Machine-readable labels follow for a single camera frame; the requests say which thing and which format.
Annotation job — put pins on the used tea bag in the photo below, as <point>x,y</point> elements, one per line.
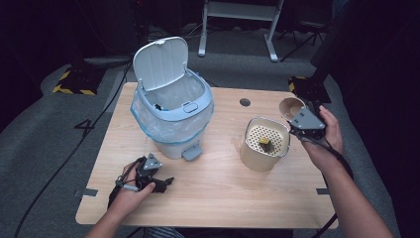
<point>264,141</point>

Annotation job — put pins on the grey tape strip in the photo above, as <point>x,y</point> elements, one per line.
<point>87,192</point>
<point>323,191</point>

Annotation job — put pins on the brown paper cup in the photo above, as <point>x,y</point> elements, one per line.
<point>292,105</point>

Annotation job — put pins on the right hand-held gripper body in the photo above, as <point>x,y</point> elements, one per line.
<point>308,122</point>

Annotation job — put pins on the person's striped clothing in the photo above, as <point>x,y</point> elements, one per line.
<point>165,233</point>

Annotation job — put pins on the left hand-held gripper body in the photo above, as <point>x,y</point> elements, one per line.
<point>145,173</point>

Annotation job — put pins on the clear plastic bin liner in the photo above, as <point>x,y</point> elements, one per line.
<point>171,129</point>

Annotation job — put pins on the black yellow striped stand base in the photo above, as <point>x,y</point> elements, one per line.
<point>79,81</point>

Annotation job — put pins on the black stand base yellow edge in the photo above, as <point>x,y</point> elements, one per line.
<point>307,87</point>

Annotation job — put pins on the white metal desk frame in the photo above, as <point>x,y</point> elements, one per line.
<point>239,10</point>

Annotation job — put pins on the person's left hand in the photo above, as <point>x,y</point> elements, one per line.
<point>128,198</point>

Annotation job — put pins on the person's right hand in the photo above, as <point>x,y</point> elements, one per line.
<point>332,145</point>

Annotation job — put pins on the blue white pedal trash bin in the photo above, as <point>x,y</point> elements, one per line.
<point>161,62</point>

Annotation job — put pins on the black tripod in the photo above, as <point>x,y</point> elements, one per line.
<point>308,33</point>

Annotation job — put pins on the beige strainer container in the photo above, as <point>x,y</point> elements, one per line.
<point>257,160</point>

